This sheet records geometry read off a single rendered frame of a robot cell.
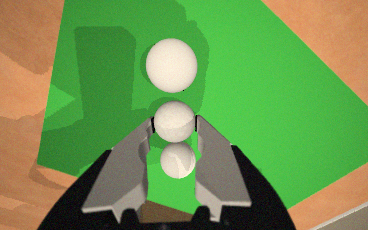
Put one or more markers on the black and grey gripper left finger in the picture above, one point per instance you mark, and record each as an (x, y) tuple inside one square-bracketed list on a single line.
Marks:
[(114, 182)]

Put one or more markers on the cream white ball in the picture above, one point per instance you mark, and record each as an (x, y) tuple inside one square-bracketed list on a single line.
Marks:
[(174, 121), (171, 65), (178, 159)]

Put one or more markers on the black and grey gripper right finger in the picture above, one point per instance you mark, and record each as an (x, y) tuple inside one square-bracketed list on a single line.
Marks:
[(235, 191)]

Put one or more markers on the green turf mat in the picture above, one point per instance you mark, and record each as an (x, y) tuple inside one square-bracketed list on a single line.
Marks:
[(257, 83)]

